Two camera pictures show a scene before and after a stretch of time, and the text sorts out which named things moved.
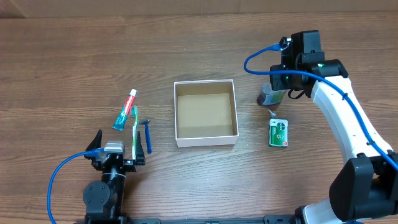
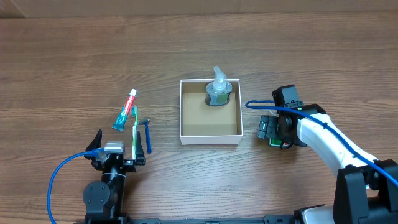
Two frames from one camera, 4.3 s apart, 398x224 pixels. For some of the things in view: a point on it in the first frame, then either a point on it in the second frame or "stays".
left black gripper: x=116 y=162 stays
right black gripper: x=277 y=82 to x=266 y=130
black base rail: x=269 y=219 stays
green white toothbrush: x=134 y=113 stays
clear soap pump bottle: x=268 y=96 to x=219 y=91
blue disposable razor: x=147 y=134 stays
